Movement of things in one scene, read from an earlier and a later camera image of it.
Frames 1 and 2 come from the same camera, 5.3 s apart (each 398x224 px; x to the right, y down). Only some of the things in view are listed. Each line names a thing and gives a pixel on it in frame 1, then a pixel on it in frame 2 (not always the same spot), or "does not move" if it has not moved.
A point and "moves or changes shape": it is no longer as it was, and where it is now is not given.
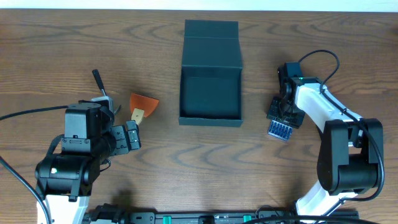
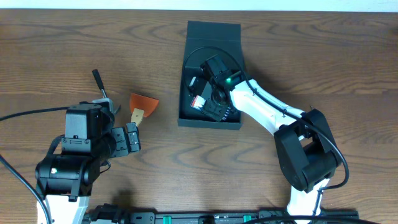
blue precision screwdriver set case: x=280 y=130 moves or changes shape
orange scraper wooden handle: x=142 y=106 does not move
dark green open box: x=212 y=74 does not move
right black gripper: x=295 y=122 to x=214 y=111
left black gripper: x=123 y=140 does not move
